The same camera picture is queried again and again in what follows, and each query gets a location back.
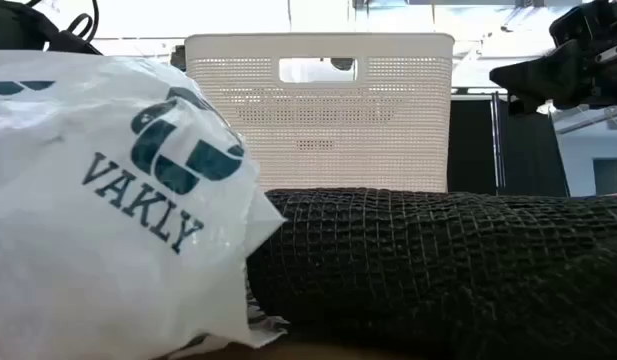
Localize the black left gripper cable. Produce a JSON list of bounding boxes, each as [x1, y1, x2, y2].
[[62, 0, 100, 44]]

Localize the white perforated plastic basket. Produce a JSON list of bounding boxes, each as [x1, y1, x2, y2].
[[183, 32, 456, 194]]

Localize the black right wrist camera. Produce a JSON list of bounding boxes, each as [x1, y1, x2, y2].
[[548, 0, 617, 49]]

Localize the white printed plastic pouch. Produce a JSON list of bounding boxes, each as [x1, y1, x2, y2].
[[0, 49, 288, 360]]

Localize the black ceiling cable reel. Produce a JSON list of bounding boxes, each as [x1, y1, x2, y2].
[[169, 44, 187, 72]]

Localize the black rectangular block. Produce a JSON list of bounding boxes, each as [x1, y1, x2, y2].
[[245, 187, 617, 360]]

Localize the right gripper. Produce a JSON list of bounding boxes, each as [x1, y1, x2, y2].
[[489, 29, 617, 116]]

